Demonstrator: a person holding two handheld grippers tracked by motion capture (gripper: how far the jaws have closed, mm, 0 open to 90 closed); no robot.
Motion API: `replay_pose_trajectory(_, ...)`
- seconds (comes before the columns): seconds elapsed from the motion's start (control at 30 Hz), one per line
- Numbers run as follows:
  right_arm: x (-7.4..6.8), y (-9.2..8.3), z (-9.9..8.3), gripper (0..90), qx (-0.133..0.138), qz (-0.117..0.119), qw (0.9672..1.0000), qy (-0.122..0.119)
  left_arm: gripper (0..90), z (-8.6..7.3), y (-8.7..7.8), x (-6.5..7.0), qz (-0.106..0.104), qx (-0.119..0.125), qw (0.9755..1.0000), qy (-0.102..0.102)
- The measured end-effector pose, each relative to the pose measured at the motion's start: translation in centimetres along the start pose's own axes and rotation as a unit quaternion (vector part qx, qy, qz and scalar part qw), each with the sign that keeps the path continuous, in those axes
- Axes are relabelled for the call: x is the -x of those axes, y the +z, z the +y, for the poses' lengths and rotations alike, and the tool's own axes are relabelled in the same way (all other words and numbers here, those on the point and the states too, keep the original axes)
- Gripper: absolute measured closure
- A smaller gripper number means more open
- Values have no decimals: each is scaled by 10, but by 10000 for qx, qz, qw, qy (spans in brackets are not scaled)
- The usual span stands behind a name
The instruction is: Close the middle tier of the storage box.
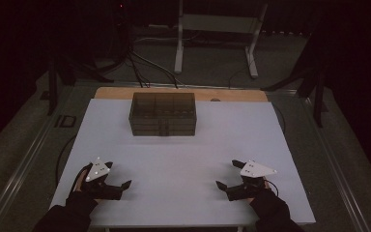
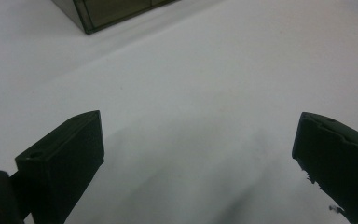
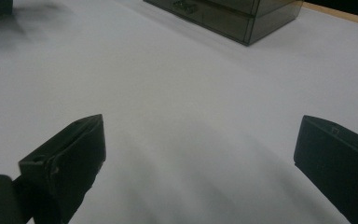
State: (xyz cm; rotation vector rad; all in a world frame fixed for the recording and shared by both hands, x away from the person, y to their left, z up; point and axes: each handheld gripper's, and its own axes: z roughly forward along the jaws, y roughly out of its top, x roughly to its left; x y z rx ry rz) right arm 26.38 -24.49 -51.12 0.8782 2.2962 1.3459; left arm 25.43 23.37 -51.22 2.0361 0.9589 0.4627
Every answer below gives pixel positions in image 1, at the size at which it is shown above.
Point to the white metal stand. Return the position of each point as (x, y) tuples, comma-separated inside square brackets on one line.
[(217, 23)]

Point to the black floor socket plate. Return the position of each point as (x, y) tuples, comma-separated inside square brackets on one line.
[(66, 121)]

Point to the long aluminium rail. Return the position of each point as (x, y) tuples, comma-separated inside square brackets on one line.
[(19, 174), (335, 167)]

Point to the person's right hand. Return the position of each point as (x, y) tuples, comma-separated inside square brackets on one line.
[(250, 201)]

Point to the wooden table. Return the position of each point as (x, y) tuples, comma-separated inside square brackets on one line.
[(116, 92)]

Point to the person's left hand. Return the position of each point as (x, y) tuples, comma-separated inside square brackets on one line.
[(81, 181)]

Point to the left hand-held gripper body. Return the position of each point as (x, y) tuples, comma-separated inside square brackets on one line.
[(98, 170)]

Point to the dark transparent drawer box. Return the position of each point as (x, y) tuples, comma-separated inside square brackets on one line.
[(162, 111)]

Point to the white board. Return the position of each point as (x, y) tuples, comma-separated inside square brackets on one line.
[(190, 199)]

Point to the black tripod stand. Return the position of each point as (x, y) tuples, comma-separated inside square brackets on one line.
[(52, 87), (318, 103)]

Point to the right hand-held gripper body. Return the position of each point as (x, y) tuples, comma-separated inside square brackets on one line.
[(257, 169)]

